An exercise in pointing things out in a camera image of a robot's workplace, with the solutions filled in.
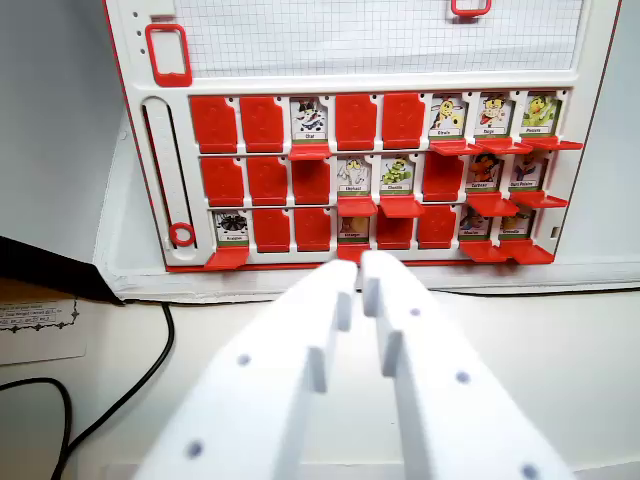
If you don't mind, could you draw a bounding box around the red card flap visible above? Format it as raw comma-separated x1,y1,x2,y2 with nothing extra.
428,139,485,157

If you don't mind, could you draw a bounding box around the white printed label sheet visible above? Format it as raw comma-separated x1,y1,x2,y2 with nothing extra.
0,298,88,369

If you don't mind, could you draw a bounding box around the red and white game board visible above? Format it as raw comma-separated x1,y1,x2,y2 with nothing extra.
101,0,624,274

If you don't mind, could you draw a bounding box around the black cable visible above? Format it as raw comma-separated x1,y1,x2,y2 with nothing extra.
0,377,74,466
428,283,640,299
48,301,176,480

